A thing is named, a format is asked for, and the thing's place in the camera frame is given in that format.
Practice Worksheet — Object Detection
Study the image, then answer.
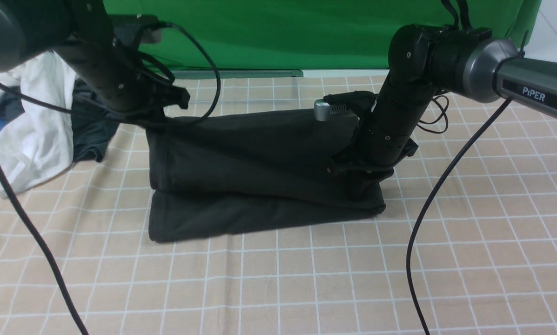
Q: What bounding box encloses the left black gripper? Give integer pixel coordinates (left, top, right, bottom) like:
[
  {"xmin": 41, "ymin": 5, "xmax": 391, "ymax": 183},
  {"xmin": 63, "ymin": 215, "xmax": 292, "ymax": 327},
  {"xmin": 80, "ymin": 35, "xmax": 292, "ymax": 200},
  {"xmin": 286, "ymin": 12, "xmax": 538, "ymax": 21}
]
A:
[{"xmin": 55, "ymin": 13, "xmax": 191, "ymax": 127}]

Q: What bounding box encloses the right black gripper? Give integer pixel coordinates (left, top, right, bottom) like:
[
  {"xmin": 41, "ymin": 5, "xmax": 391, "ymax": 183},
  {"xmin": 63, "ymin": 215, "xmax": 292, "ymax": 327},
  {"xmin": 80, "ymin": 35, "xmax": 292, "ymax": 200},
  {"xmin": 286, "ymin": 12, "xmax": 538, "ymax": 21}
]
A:
[{"xmin": 329, "ymin": 91, "xmax": 419, "ymax": 203}]

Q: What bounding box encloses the dark gray long-sleeve top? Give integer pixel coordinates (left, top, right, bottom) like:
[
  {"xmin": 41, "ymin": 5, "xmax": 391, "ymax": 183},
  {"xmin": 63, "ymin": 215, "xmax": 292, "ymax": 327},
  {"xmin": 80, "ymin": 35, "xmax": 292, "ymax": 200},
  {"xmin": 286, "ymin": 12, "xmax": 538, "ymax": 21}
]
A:
[{"xmin": 146, "ymin": 109, "xmax": 385, "ymax": 243}]

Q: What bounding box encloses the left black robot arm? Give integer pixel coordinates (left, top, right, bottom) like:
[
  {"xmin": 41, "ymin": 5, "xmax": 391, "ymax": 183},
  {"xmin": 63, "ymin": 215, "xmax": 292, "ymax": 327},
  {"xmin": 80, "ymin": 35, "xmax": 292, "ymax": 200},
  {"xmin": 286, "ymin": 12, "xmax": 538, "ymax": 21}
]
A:
[{"xmin": 0, "ymin": 0, "xmax": 190, "ymax": 121}]

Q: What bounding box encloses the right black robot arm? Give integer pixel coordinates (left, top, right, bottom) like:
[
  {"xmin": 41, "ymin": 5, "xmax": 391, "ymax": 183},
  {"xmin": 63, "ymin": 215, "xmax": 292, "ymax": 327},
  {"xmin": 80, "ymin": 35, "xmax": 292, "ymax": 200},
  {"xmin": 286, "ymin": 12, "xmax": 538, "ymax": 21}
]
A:
[{"xmin": 314, "ymin": 25, "xmax": 557, "ymax": 200}]

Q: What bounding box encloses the dark teal crumpled garment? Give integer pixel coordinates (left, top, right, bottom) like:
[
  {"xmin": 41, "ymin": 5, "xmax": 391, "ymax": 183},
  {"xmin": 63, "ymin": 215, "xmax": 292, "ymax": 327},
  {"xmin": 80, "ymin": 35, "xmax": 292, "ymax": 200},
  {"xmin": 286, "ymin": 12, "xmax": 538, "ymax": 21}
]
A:
[{"xmin": 71, "ymin": 79, "xmax": 119, "ymax": 163}]

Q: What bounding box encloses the white crumpled garment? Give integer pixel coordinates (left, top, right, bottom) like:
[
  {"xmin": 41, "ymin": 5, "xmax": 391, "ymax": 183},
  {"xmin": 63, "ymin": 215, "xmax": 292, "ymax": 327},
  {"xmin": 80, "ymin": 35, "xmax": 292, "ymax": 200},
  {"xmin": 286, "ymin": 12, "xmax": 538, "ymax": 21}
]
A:
[{"xmin": 0, "ymin": 52, "xmax": 76, "ymax": 194}]

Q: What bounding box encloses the green backdrop cloth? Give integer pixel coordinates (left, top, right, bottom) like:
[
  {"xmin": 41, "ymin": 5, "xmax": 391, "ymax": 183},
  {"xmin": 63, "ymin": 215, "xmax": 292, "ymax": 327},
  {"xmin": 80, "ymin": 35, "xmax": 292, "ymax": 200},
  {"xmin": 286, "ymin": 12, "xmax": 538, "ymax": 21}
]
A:
[{"xmin": 102, "ymin": 0, "xmax": 542, "ymax": 70}]

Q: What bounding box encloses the beige checked tablecloth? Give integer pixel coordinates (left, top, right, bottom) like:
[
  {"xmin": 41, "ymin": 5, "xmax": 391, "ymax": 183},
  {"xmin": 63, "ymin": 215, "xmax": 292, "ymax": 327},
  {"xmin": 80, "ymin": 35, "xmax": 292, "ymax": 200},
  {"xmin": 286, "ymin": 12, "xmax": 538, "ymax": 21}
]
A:
[{"xmin": 19, "ymin": 95, "xmax": 557, "ymax": 335}]

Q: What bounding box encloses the green plastic rail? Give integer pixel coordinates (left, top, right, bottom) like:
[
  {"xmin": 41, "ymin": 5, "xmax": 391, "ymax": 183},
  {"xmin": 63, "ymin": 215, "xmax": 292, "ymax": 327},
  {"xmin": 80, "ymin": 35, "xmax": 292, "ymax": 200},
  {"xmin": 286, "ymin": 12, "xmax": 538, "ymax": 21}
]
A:
[{"xmin": 172, "ymin": 69, "xmax": 304, "ymax": 79}]

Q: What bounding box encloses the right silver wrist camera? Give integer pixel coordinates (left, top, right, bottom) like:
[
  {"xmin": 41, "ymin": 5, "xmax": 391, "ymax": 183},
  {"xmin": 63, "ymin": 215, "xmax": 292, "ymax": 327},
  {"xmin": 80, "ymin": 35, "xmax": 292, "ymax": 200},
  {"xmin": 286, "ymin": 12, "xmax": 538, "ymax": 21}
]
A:
[{"xmin": 314, "ymin": 91, "xmax": 377, "ymax": 121}]

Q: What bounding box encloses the right black camera cable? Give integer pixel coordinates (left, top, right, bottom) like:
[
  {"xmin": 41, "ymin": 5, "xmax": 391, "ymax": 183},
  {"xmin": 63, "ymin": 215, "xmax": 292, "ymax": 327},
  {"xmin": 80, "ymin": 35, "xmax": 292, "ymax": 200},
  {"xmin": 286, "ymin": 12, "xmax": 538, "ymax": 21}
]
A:
[{"xmin": 406, "ymin": 0, "xmax": 514, "ymax": 335}]

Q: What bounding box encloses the black camera cable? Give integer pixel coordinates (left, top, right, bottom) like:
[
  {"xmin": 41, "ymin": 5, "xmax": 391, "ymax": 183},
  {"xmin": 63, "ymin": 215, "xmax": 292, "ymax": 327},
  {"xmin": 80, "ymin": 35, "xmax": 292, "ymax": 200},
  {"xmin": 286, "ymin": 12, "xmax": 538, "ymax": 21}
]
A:
[
  {"xmin": 406, "ymin": 0, "xmax": 514, "ymax": 335},
  {"xmin": 0, "ymin": 21, "xmax": 222, "ymax": 335}
]

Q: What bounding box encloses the left black camera cable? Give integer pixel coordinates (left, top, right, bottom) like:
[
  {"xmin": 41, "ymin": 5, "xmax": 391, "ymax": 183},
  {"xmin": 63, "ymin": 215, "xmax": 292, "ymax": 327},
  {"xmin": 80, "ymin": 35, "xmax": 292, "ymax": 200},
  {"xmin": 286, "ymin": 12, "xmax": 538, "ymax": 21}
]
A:
[{"xmin": 0, "ymin": 21, "xmax": 222, "ymax": 335}]

